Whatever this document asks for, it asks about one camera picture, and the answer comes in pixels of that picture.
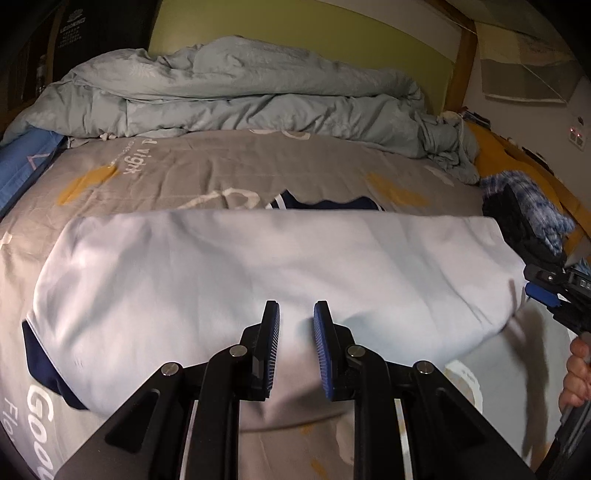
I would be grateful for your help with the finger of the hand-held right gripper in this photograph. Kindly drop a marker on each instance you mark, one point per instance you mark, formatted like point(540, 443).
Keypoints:
point(542, 274)
point(540, 295)

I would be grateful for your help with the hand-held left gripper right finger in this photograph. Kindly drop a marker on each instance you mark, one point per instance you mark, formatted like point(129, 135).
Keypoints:
point(322, 346)

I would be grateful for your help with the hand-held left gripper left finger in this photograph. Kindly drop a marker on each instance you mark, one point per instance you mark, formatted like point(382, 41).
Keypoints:
point(271, 341)

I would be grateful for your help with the white shirt with navy trim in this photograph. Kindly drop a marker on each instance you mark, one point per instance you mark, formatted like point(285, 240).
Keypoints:
point(277, 277)

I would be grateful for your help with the person's right hand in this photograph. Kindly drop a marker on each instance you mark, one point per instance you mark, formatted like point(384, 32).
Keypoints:
point(577, 374)

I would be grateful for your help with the black cloth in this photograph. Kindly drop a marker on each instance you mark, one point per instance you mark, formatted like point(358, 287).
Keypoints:
point(521, 226)

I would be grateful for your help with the blue plaid cloth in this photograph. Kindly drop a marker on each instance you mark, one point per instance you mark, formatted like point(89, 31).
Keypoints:
point(540, 203)

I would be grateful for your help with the orange sheet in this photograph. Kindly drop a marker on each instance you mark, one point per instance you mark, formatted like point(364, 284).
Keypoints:
point(498, 157)

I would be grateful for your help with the printed grey bed sheet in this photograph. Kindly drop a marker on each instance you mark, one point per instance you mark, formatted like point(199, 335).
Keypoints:
point(194, 166)

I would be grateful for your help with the grey duvet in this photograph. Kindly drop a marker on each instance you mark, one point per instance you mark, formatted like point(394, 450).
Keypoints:
point(231, 92)

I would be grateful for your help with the blue mat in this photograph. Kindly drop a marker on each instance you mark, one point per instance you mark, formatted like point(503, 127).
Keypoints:
point(23, 161)

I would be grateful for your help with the yellow-green headboard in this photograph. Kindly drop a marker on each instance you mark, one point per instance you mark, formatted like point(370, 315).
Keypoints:
point(300, 27)

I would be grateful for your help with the dark cabinet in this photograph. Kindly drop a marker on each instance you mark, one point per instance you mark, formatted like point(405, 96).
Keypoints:
point(92, 32)

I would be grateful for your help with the white wall switch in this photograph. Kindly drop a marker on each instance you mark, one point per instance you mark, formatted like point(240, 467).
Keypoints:
point(577, 137)

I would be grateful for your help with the clear plastic wall sheet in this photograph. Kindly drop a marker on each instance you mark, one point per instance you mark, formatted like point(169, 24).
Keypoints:
point(521, 64)

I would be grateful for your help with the wooden bed frame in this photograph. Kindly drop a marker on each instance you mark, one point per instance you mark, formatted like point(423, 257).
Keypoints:
point(461, 64)

